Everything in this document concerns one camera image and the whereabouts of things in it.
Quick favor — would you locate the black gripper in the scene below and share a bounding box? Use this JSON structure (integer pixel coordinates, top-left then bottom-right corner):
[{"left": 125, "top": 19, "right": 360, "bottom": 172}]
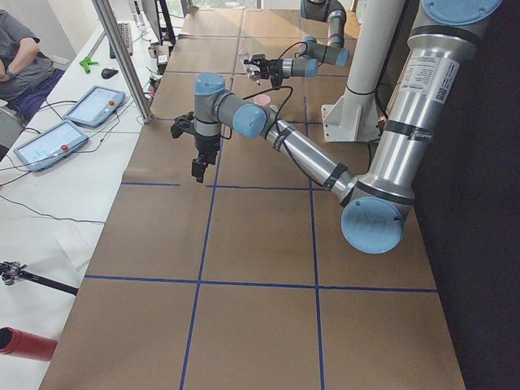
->
[
  {"left": 249, "top": 54, "right": 284, "bottom": 86},
  {"left": 192, "top": 137, "right": 220, "bottom": 183}
]

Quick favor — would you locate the pink paper cup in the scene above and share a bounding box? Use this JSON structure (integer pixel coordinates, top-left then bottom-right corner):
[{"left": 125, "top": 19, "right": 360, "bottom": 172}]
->
[{"left": 253, "top": 93, "right": 271, "bottom": 107}]

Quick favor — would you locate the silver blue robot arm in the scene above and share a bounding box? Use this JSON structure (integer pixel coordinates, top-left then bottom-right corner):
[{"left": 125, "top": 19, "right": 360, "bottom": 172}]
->
[
  {"left": 188, "top": 1, "right": 499, "bottom": 254},
  {"left": 240, "top": 1, "right": 349, "bottom": 88}
]

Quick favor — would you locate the brown cardboard box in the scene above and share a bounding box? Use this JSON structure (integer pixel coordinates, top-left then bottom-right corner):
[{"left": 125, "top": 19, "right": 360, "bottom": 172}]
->
[{"left": 155, "top": 45, "right": 170, "bottom": 68}]

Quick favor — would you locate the far blue tablet pendant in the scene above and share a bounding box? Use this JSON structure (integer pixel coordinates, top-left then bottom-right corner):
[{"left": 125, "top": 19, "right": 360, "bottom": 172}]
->
[{"left": 63, "top": 85, "right": 126, "bottom": 128}]

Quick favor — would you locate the blue tablet pendant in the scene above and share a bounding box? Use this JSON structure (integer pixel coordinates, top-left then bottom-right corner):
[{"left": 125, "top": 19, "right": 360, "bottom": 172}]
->
[
  {"left": 14, "top": 120, "right": 89, "bottom": 171},
  {"left": 63, "top": 85, "right": 126, "bottom": 128}
]

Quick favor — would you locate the black computer mouse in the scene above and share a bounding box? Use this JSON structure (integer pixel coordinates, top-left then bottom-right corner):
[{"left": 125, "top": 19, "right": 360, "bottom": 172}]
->
[{"left": 101, "top": 67, "right": 119, "bottom": 80}]

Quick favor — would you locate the near blue tablet pendant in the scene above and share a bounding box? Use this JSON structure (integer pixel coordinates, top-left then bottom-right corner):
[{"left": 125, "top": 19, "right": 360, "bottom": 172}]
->
[{"left": 14, "top": 120, "right": 89, "bottom": 171}]

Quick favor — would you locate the green plastic tool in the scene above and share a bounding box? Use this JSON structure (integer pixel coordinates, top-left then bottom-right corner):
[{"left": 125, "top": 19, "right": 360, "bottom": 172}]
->
[{"left": 79, "top": 57, "right": 99, "bottom": 74}]

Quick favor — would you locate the seated person grey shirt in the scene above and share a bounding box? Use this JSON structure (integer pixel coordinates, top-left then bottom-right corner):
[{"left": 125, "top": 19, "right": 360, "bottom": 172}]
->
[{"left": 1, "top": 10, "right": 64, "bottom": 122}]

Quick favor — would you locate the black tripod rod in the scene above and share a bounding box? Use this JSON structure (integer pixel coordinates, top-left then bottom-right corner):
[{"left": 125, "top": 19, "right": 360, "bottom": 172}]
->
[{"left": 1, "top": 262, "right": 79, "bottom": 296}]

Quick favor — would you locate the red cylinder tube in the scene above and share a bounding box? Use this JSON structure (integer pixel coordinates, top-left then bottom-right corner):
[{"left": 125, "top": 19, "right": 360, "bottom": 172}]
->
[{"left": 1, "top": 327, "right": 58, "bottom": 362}]

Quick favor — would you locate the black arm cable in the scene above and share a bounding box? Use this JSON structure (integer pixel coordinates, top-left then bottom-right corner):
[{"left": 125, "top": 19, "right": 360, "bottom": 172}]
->
[{"left": 221, "top": 84, "right": 294, "bottom": 141}]

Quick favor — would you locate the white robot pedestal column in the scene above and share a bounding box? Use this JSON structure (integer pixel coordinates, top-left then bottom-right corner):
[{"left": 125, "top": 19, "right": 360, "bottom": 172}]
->
[{"left": 322, "top": 0, "right": 405, "bottom": 142}]

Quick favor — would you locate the aluminium frame post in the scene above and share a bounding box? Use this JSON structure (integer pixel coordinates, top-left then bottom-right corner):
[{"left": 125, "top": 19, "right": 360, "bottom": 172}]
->
[{"left": 92, "top": 0, "right": 152, "bottom": 124}]

